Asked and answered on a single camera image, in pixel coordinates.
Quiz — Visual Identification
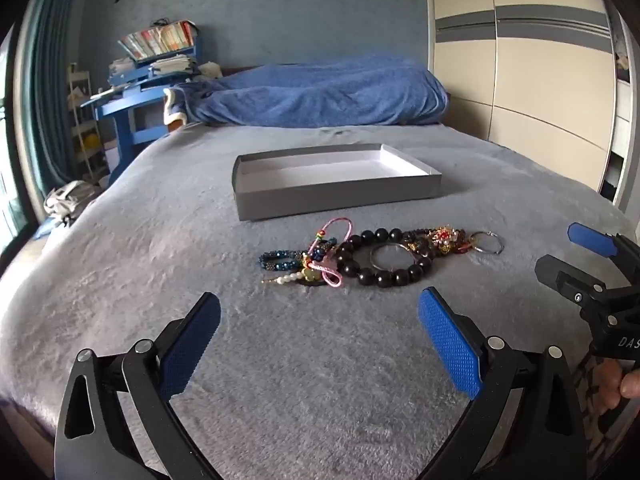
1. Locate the gold and red ornament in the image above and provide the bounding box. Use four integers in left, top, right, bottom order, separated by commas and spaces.
429, 226, 474, 257

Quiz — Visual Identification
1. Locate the silver key ring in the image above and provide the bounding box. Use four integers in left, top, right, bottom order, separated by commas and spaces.
469, 230, 505, 255

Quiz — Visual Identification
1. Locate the person's right hand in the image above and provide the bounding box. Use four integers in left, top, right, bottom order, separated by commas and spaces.
596, 360, 640, 417

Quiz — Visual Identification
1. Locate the beige wardrobe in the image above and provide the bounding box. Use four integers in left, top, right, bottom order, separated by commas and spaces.
424, 0, 627, 197

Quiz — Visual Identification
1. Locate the teal curtain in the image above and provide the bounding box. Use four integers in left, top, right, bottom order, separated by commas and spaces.
19, 0, 97, 213

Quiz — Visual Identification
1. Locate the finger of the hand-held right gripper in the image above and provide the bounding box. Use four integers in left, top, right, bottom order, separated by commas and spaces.
567, 222, 640, 283
534, 255, 610, 313

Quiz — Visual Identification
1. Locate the grey cardboard box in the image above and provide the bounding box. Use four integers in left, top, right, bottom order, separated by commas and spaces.
231, 143, 443, 222

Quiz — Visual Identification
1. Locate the person's patterned dark clothing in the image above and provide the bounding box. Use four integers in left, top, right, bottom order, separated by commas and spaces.
570, 352, 640, 480

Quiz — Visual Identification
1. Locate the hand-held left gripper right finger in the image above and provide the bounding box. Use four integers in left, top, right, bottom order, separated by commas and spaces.
417, 287, 587, 480

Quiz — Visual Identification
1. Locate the row of books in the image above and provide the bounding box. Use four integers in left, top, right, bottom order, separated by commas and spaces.
117, 20, 199, 62

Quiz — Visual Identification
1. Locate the stack of papers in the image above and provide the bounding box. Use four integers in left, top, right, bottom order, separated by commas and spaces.
107, 55, 199, 87

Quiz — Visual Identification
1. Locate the grey white cloth bundle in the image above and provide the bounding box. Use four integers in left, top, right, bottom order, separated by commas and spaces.
42, 180, 102, 229

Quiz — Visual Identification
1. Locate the pink cord charm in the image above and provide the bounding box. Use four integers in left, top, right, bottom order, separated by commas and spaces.
306, 217, 352, 289

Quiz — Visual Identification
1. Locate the silver metal bangle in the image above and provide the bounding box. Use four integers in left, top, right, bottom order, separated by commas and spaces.
369, 242, 419, 271

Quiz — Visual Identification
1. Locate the white shelf rack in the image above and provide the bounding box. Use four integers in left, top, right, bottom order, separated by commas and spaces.
67, 62, 110, 182

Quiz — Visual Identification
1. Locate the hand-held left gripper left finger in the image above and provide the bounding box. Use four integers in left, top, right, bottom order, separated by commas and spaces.
54, 291, 222, 480

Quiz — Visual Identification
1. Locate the white and orange cloth item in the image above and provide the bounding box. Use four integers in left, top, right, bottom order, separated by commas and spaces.
162, 87, 189, 134

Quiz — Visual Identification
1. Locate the blue blanket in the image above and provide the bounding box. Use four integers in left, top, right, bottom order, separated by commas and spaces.
167, 52, 450, 129

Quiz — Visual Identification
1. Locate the blue bead bracelet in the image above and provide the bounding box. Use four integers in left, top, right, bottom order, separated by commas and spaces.
258, 248, 307, 272

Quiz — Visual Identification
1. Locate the white open shelf unit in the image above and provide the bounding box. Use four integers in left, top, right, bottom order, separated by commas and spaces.
601, 10, 640, 217

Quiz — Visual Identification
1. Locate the blue desk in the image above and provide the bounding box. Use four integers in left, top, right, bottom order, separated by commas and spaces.
80, 42, 207, 187

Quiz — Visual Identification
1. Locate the black bead bracelet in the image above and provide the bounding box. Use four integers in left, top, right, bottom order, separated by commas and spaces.
335, 228, 435, 288

